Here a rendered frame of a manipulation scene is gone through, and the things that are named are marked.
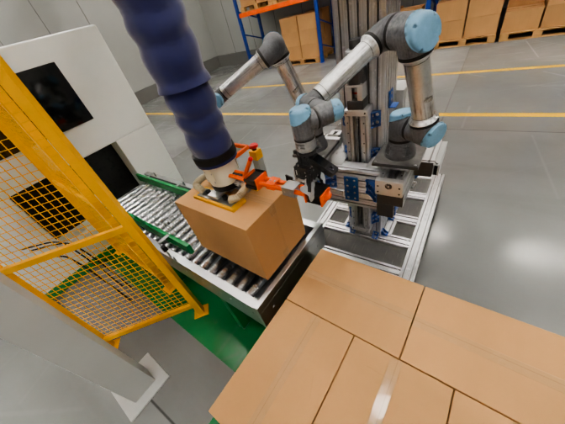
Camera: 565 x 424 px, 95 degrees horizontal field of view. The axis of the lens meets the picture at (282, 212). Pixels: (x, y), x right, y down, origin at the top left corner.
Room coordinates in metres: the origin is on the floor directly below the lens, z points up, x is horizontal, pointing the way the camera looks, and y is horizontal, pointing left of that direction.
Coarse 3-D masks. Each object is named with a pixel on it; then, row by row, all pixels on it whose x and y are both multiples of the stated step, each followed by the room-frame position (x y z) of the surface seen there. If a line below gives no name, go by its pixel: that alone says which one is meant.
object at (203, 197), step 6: (198, 192) 1.33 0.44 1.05; (204, 192) 1.31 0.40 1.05; (198, 198) 1.27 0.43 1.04; (204, 198) 1.25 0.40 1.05; (210, 198) 1.23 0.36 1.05; (222, 198) 1.19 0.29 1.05; (216, 204) 1.16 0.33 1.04; (222, 204) 1.14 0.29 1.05; (228, 204) 1.11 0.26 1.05; (234, 204) 1.11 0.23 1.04; (240, 204) 1.10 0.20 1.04; (228, 210) 1.09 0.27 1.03; (234, 210) 1.07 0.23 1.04
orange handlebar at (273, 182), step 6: (240, 144) 1.54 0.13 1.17; (240, 150) 1.45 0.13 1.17; (246, 150) 1.47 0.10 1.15; (234, 174) 1.20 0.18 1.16; (240, 180) 1.14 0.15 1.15; (264, 180) 1.08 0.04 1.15; (270, 180) 1.03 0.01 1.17; (276, 180) 1.02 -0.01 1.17; (282, 180) 1.01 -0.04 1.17; (264, 186) 1.03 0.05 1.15; (270, 186) 1.00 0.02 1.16; (276, 186) 0.98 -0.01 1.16; (300, 186) 0.93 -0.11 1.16; (294, 192) 0.90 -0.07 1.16; (300, 192) 0.88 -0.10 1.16; (330, 192) 0.83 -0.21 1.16; (324, 198) 0.80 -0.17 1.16
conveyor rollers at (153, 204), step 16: (144, 192) 2.54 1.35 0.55; (160, 192) 2.45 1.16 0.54; (128, 208) 2.30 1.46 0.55; (144, 208) 2.22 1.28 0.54; (160, 208) 2.14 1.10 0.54; (176, 208) 2.06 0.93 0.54; (160, 224) 1.91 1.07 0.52; (176, 224) 1.82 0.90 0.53; (192, 240) 1.53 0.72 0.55; (192, 256) 1.38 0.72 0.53; (224, 272) 1.13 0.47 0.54; (240, 272) 1.10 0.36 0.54; (240, 288) 0.97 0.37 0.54; (256, 288) 0.94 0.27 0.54
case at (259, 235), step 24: (192, 192) 1.39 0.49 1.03; (264, 192) 1.17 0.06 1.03; (192, 216) 1.25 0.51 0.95; (216, 216) 1.08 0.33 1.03; (240, 216) 1.02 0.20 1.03; (264, 216) 0.99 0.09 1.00; (288, 216) 1.10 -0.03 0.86; (216, 240) 1.15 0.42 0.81; (240, 240) 0.96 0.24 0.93; (264, 240) 0.96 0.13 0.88; (288, 240) 1.07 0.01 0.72; (240, 264) 1.06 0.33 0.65; (264, 264) 0.92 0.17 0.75
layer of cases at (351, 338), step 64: (320, 256) 1.03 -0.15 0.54; (320, 320) 0.64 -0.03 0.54; (384, 320) 0.56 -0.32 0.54; (448, 320) 0.48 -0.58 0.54; (512, 320) 0.40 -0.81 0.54; (256, 384) 0.45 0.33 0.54; (320, 384) 0.38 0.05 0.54; (384, 384) 0.31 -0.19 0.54; (448, 384) 0.26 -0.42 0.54; (512, 384) 0.20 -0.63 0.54
